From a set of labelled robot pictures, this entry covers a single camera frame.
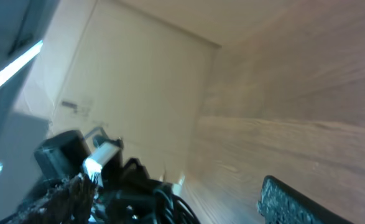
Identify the black USB cable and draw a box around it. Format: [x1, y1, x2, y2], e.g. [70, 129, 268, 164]
[150, 186, 201, 224]

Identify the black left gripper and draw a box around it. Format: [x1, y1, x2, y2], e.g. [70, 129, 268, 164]
[91, 159, 176, 224]

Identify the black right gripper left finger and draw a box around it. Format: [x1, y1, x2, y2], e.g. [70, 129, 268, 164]
[0, 173, 98, 224]

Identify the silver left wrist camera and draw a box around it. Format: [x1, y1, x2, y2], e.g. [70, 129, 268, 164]
[82, 126, 124, 187]

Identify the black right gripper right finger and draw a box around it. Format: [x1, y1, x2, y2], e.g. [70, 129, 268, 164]
[257, 175, 352, 224]

